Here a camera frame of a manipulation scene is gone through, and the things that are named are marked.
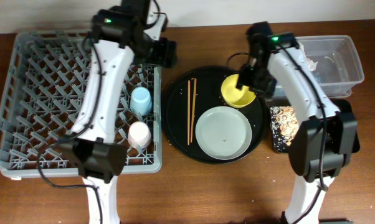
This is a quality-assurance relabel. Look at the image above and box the yellow bowl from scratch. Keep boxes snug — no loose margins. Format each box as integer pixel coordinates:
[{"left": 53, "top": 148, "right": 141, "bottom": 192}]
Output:
[{"left": 221, "top": 74, "right": 256, "bottom": 108}]

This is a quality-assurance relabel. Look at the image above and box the wooden chopstick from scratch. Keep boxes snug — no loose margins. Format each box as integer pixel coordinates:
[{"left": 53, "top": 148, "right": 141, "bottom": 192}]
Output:
[
  {"left": 187, "top": 80, "right": 191, "bottom": 146},
  {"left": 189, "top": 78, "right": 197, "bottom": 144}
]

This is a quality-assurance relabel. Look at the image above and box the blue plastic cup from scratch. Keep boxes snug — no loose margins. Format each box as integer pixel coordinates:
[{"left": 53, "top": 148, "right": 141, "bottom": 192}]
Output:
[{"left": 130, "top": 87, "right": 152, "bottom": 116}]

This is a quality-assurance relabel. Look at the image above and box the grey round plate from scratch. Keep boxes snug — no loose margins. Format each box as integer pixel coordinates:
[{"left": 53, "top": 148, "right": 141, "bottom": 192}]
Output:
[{"left": 195, "top": 106, "right": 252, "bottom": 161}]

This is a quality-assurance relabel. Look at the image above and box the pink plastic cup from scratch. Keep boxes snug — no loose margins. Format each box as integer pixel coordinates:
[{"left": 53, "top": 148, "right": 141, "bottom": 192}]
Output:
[{"left": 128, "top": 121, "right": 151, "bottom": 149}]

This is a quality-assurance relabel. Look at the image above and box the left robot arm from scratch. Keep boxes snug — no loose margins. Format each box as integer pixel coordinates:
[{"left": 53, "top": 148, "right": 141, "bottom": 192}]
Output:
[{"left": 49, "top": 0, "right": 176, "bottom": 223}]

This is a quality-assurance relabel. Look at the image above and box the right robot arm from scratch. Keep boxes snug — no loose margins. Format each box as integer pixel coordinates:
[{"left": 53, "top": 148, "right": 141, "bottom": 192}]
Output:
[{"left": 236, "top": 21, "right": 360, "bottom": 223}]

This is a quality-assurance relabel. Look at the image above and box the grey dishwasher rack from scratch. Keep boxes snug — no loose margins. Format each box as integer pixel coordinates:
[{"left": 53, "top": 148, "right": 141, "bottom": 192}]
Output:
[{"left": 0, "top": 30, "right": 162, "bottom": 180}]

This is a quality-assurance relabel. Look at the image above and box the round black tray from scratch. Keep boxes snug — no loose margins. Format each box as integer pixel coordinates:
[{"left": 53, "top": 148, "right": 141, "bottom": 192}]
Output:
[{"left": 161, "top": 66, "right": 270, "bottom": 164}]

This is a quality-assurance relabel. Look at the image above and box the food scraps pile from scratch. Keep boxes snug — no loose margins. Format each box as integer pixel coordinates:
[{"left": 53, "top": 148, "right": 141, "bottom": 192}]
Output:
[{"left": 270, "top": 106, "right": 299, "bottom": 153}]

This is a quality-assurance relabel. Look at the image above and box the crumpled white paper wrapper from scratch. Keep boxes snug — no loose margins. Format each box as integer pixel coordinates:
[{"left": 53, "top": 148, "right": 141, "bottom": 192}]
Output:
[{"left": 299, "top": 42, "right": 318, "bottom": 72}]

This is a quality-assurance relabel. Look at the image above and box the clear plastic bin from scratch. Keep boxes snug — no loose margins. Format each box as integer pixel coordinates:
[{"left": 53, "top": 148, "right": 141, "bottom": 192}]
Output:
[{"left": 268, "top": 35, "right": 365, "bottom": 100}]

